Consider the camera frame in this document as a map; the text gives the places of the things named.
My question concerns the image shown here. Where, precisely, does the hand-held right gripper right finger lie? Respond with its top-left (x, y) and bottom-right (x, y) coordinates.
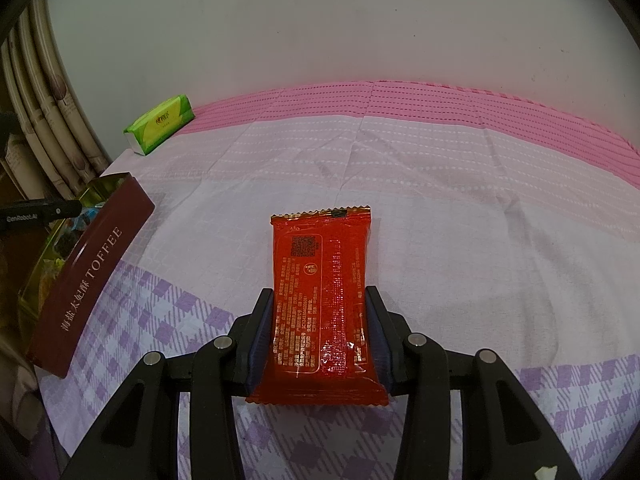
top-left (365, 285), bottom-right (583, 480)

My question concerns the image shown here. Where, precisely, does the dark red tin box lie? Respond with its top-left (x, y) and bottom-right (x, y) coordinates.
top-left (17, 171), bottom-right (156, 379)

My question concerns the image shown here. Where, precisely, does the green tissue box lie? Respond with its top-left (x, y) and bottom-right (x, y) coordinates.
top-left (123, 94), bottom-right (196, 157)

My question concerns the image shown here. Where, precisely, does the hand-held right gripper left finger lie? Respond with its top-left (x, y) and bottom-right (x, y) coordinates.
top-left (60, 287), bottom-right (275, 480)

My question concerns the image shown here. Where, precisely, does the red snack packet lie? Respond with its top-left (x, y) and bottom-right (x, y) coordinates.
top-left (245, 203), bottom-right (388, 407)

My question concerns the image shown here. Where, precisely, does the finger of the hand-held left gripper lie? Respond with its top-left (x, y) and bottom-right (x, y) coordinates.
top-left (47, 199), bottom-right (84, 218)

